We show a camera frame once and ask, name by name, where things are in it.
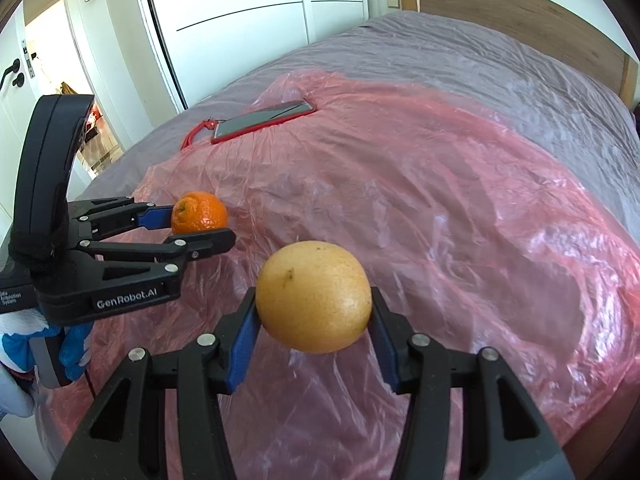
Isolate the white wardrobe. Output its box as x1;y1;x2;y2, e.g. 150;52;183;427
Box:
140;0;369;110

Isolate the yellow round citrus fruit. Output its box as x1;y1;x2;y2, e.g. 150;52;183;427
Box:
256;240;372;354

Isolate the grey bed cover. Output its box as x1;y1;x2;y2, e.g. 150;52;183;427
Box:
34;8;640;466

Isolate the pink plastic sheet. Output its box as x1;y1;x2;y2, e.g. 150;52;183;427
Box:
37;68;640;480

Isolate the phone in red case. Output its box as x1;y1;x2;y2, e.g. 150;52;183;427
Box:
180;100;317;151

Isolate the blue white gloved hand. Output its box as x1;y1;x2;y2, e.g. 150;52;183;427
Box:
1;309;93;418

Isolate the white door with handle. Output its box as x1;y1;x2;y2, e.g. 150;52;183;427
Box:
0;3;42;237

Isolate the wooden headboard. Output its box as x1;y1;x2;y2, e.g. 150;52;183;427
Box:
400;0;639;108

